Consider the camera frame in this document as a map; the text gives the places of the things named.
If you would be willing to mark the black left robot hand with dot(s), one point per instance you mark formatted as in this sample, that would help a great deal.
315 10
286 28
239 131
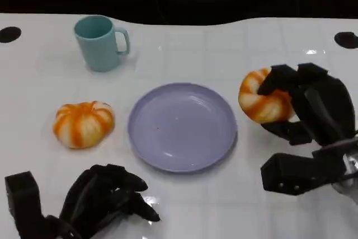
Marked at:
92 191

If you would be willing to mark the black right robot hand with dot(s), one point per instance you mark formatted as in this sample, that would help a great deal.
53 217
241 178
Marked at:
321 110

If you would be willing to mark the orange and white bread roll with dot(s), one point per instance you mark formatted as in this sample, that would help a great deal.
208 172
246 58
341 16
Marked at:
260 104
84 124

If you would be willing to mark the lilac plate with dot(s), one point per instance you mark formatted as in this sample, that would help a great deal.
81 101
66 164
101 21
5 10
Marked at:
181 127

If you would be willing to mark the pale green mug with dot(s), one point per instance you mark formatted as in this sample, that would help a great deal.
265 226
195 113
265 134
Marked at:
98 43

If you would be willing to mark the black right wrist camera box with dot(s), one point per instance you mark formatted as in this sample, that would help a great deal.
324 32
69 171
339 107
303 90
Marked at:
296 174

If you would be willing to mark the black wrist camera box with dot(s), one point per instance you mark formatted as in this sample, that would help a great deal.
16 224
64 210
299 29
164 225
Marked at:
22 194
296 174

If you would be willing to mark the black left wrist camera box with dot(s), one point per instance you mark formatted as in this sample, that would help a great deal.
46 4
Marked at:
22 194

